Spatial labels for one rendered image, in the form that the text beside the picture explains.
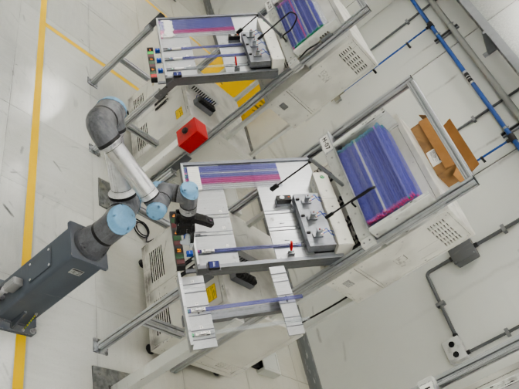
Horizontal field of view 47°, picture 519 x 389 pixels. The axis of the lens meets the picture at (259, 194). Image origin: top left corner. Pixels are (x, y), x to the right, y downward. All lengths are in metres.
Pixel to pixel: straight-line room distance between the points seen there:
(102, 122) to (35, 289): 0.80
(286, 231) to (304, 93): 1.34
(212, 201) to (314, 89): 1.34
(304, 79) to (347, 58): 0.31
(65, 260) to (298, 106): 2.13
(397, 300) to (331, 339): 0.59
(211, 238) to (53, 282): 0.74
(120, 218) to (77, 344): 0.87
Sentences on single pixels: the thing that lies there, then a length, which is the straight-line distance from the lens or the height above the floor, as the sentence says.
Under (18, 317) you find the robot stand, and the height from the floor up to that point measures 0.07.
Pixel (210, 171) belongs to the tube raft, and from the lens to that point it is 3.16.
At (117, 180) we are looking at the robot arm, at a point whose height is 0.81.
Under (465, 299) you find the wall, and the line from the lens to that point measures 4.20.
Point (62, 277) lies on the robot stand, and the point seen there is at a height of 0.40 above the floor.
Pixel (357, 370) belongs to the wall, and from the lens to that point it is 4.43.
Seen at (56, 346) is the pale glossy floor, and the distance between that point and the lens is 3.01.
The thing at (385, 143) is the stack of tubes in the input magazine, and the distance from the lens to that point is 3.00.
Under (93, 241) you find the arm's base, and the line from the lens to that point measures 2.50.
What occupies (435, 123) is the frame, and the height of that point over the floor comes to 1.88.
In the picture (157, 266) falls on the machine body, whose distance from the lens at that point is 3.50.
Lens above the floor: 2.12
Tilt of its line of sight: 22 degrees down
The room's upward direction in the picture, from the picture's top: 54 degrees clockwise
